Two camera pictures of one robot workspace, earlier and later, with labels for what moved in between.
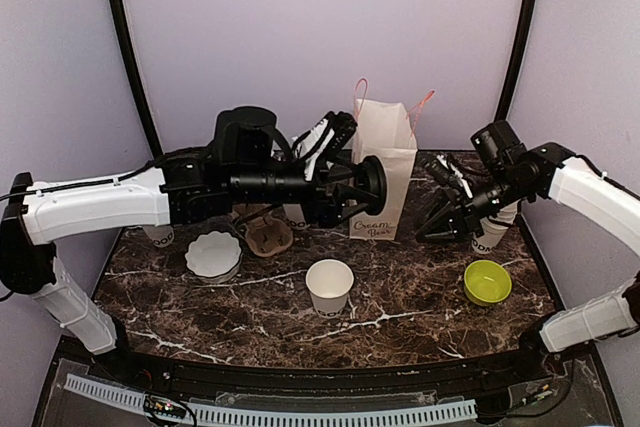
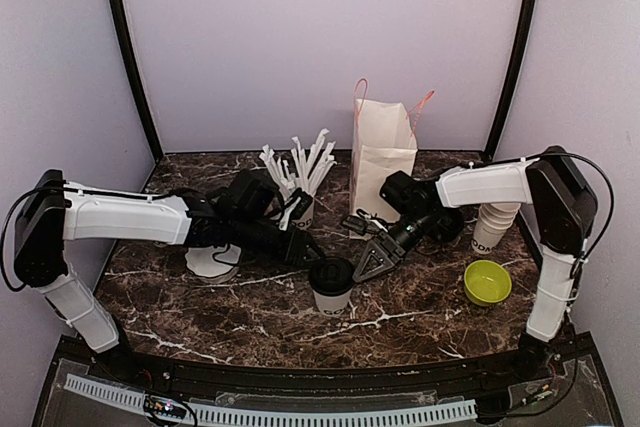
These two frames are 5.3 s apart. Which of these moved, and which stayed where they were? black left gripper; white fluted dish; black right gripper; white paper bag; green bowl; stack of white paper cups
Moved: black left gripper; black right gripper
Stayed: green bowl; white fluted dish; stack of white paper cups; white paper bag
